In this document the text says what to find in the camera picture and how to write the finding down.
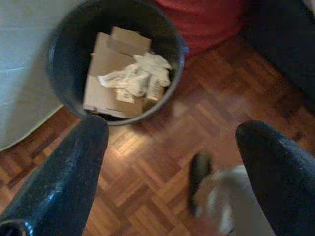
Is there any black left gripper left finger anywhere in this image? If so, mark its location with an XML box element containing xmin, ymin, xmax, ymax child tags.
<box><xmin>0</xmin><ymin>115</ymin><xmax>109</xmax><ymax>236</ymax></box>

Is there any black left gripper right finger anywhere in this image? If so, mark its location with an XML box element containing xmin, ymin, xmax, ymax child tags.
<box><xmin>235</xmin><ymin>119</ymin><xmax>315</xmax><ymax>236</ymax></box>

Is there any large brown cardboard piece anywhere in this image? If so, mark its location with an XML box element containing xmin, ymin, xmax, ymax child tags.
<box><xmin>83</xmin><ymin>31</ymin><xmax>148</xmax><ymax>118</ymax></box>

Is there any white mattress green print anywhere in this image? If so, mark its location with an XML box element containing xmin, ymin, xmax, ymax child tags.
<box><xmin>0</xmin><ymin>0</ymin><xmax>74</xmax><ymax>151</ymax></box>

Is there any printed cardboard carton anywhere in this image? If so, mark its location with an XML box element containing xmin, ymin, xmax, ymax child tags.
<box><xmin>115</xmin><ymin>73</ymin><xmax>165</xmax><ymax>104</ymax></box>

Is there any white crumpled paper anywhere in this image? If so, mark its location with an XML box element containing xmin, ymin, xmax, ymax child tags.
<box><xmin>97</xmin><ymin>52</ymin><xmax>172</xmax><ymax>97</ymax></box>

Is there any black round trash bin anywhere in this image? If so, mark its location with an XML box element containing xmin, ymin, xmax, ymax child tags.
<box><xmin>46</xmin><ymin>0</ymin><xmax>185</xmax><ymax>126</ymax></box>

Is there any dark furniture piece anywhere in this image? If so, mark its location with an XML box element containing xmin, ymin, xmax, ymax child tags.
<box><xmin>242</xmin><ymin>0</ymin><xmax>315</xmax><ymax>99</ymax></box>

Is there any small brown cardboard piece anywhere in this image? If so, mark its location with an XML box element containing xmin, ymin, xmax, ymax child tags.
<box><xmin>107</xmin><ymin>26</ymin><xmax>152</xmax><ymax>54</ymax></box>

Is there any large red cushion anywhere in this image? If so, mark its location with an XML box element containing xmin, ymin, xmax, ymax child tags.
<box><xmin>155</xmin><ymin>0</ymin><xmax>247</xmax><ymax>59</ymax></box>

